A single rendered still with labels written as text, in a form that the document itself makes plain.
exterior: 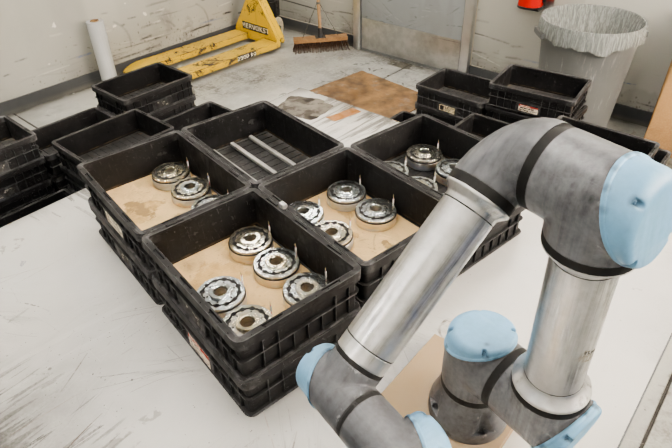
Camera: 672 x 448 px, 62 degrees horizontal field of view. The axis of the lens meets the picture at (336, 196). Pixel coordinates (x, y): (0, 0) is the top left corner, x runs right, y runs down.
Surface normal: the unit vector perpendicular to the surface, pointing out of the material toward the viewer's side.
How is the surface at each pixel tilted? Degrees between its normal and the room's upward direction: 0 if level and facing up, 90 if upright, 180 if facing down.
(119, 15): 90
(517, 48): 90
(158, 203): 0
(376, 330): 48
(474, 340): 7
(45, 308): 0
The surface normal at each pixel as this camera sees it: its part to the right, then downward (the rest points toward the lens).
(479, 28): -0.65, 0.44
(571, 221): -0.80, 0.39
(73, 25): 0.76, 0.36
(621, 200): -0.63, -0.18
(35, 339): -0.02, -0.82
